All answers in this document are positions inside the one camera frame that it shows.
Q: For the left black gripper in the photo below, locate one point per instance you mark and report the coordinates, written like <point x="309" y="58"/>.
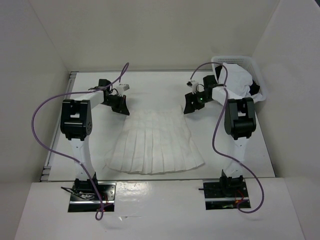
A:
<point x="122" y="107"/>

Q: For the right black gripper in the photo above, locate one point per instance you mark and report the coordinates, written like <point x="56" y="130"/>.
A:
<point x="189" y="107"/>

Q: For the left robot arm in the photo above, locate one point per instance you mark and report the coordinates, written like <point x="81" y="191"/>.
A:
<point x="76" y="124"/>

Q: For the black garment in basket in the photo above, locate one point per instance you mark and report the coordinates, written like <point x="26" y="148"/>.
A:
<point x="255" y="88"/>

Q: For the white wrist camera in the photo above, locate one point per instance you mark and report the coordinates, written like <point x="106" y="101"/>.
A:
<point x="193" y="85"/>
<point x="121" y="88"/>

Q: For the white plastic basket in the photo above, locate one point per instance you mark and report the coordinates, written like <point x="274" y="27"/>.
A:
<point x="250" y="65"/>

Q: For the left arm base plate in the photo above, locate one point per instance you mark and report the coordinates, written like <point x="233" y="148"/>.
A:
<point x="82" y="201"/>

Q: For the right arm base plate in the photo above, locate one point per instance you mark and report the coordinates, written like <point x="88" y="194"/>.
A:
<point x="216" y="199"/>

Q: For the white skirt in basket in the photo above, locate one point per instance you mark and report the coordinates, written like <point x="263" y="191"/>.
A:
<point x="240" y="80"/>

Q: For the cream pleated skirt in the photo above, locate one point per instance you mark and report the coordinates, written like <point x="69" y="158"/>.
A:
<point x="155" y="142"/>

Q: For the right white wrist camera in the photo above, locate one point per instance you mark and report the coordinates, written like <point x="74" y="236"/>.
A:
<point x="193" y="85"/>

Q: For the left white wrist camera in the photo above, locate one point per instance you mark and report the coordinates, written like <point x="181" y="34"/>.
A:
<point x="121" y="88"/>

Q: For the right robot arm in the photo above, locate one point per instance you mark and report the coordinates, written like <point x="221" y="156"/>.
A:
<point x="239" y="123"/>

